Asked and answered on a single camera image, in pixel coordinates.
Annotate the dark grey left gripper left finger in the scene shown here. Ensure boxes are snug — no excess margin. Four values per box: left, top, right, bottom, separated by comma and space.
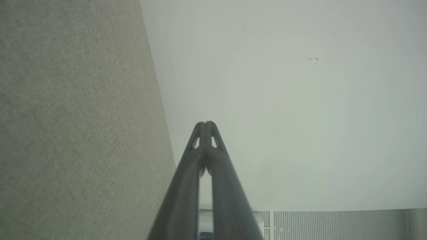
147, 122, 205, 240

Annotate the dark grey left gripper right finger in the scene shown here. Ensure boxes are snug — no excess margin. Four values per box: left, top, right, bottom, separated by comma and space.
205, 121, 264, 240

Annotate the white slatted panel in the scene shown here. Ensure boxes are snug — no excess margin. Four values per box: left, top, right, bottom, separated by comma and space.
259, 210, 406, 240

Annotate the beige fabric sofa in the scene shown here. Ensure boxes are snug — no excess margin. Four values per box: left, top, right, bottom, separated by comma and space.
0, 0, 176, 240

